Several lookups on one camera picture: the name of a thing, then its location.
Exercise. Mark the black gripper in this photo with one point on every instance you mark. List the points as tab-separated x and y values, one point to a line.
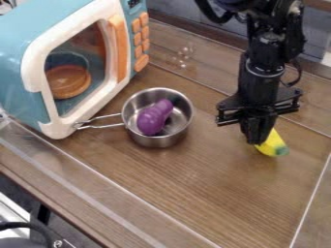
262	98

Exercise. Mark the yellow toy banana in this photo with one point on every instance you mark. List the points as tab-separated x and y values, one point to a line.
274	146

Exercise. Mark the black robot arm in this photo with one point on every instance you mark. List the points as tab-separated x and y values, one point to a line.
277	41

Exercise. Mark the silver metal pot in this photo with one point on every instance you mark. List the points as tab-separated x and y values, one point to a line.
177	124

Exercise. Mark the purple toy eggplant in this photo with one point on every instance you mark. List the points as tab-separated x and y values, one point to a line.
153	117

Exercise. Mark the blue toy microwave oven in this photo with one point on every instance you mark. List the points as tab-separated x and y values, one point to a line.
99	34

